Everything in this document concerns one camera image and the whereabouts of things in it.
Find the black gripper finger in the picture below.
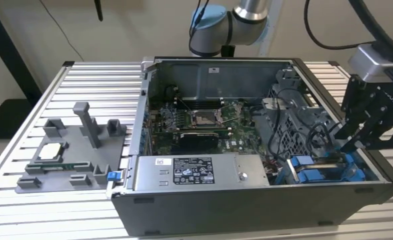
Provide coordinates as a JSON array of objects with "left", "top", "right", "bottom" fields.
[
  {"left": 334, "top": 73, "right": 367, "bottom": 140},
  {"left": 339, "top": 91, "right": 393, "bottom": 153}
]

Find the blue disk carrier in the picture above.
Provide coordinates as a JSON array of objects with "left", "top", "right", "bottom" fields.
[{"left": 288, "top": 152, "right": 366, "bottom": 185}]

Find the metal disk bay cage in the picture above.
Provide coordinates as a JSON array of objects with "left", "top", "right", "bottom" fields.
[{"left": 252, "top": 69, "right": 353, "bottom": 162}]

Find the black RAM slot bank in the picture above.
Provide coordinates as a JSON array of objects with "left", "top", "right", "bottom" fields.
[
  {"left": 177, "top": 98, "right": 226, "bottom": 108},
  {"left": 175, "top": 125, "right": 228, "bottom": 132}
]

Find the green motherboard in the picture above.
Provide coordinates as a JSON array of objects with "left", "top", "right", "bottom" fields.
[{"left": 147, "top": 99, "right": 267, "bottom": 156}]

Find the CPU socket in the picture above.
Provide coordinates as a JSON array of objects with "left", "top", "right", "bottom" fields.
[{"left": 189, "top": 109, "right": 224, "bottom": 128}]

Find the black open PC case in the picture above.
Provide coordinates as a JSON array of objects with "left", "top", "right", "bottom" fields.
[{"left": 105, "top": 56, "right": 393, "bottom": 237}]

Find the silver power supply unit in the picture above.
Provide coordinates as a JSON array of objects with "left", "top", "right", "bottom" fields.
[{"left": 131, "top": 154, "right": 271, "bottom": 192}]

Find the blue case latch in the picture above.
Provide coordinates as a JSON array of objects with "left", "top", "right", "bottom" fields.
[{"left": 105, "top": 170, "right": 121, "bottom": 183}]

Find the grey parts rack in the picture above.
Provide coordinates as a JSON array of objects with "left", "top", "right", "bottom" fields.
[{"left": 14, "top": 101, "right": 131, "bottom": 195}]

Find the black antenna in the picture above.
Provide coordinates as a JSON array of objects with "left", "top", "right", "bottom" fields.
[{"left": 91, "top": 0, "right": 104, "bottom": 23}]

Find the green RAM stick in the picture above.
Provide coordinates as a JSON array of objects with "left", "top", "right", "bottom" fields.
[{"left": 28, "top": 162, "right": 93, "bottom": 171}]

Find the silver CPU chip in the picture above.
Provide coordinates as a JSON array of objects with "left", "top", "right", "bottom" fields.
[{"left": 40, "top": 143, "right": 64, "bottom": 160}]

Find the thin black disk wire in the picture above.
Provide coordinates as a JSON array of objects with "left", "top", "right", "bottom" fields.
[{"left": 306, "top": 122, "right": 339, "bottom": 154}]

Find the thick black disk wire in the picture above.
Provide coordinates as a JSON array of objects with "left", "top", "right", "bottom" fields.
[{"left": 267, "top": 87, "right": 299, "bottom": 161}]

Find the black hanging cable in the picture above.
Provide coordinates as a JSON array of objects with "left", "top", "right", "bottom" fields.
[{"left": 303, "top": 0, "right": 362, "bottom": 50}]

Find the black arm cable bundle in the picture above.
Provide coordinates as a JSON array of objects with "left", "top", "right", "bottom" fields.
[{"left": 347, "top": 0, "right": 393, "bottom": 50}]

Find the coloured power wire bundle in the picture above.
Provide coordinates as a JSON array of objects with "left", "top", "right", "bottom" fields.
[{"left": 263, "top": 155, "right": 286, "bottom": 177}]

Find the thin wire locking lever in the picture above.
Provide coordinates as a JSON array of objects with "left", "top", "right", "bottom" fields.
[{"left": 177, "top": 96, "right": 198, "bottom": 114}]

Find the thin black wall cable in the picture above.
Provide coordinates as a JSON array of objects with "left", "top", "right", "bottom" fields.
[{"left": 37, "top": 0, "right": 87, "bottom": 62}]

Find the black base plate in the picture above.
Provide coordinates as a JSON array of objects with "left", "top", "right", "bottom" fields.
[{"left": 0, "top": 98, "right": 33, "bottom": 140}]

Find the black stand post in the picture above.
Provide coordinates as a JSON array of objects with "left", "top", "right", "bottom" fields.
[{"left": 0, "top": 0, "right": 42, "bottom": 107}]

